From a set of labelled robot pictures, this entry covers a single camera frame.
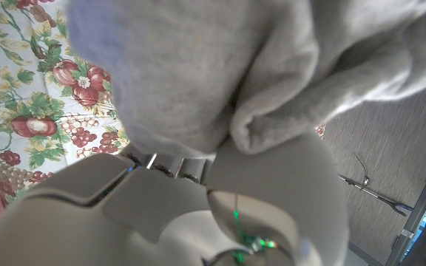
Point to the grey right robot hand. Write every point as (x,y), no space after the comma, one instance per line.
(124,221)

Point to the grey shirt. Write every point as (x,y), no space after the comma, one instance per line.
(198,74)

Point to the floral fruit print backdrop cloth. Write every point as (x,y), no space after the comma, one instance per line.
(32,111)

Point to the dark textured door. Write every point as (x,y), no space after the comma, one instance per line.
(383,140)

